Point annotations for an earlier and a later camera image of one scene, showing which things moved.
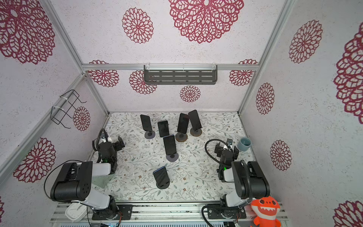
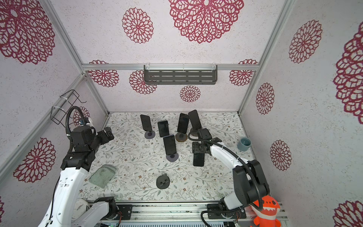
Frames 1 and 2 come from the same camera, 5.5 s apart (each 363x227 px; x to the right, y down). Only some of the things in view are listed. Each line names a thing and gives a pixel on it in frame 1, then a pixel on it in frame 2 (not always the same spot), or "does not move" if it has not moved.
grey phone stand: x=172 y=157 does not move
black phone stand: x=164 y=185 does not move
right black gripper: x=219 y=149 -> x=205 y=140
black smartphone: x=194 y=116 does not move
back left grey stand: x=149 y=135 does not move
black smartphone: x=183 y=123 does not move
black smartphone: x=161 y=175 -> x=198 y=159
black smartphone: x=169 y=142 does not move
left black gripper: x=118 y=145 -> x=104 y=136
